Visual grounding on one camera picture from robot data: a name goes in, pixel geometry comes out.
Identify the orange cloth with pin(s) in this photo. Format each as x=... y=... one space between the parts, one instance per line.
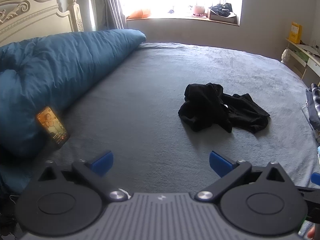
x=140 y=13

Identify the plaid clothes pile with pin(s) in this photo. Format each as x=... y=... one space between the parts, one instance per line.
x=313 y=120

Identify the yellow desk calendar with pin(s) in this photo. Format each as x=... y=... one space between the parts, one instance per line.
x=295 y=33

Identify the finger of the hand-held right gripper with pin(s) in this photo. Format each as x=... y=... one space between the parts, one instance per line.
x=315 y=178

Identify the white desk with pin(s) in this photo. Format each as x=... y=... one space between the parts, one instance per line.
x=300 y=52

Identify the blue duvet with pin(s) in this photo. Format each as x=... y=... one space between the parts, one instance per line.
x=50 y=67

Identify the grey curtain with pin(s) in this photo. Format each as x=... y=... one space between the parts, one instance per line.
x=107 y=5

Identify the black t-shirt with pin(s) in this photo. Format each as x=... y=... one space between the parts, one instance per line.
x=207 y=110

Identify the smartphone with lit screen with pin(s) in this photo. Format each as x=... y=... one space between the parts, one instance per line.
x=52 y=127

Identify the grey bed blanket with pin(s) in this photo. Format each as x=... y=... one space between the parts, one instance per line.
x=150 y=92

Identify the plaid shirt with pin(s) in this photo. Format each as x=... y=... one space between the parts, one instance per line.
x=316 y=92

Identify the pink pot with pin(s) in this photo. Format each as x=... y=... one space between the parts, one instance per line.
x=198 y=10

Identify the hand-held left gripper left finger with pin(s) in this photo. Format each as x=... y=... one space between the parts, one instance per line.
x=102 y=163

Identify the box with black clothes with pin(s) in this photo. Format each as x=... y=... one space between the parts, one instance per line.
x=221 y=8

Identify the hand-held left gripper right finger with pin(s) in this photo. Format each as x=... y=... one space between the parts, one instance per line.
x=220 y=163

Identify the cream carved headboard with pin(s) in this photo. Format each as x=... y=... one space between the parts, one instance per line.
x=30 y=17

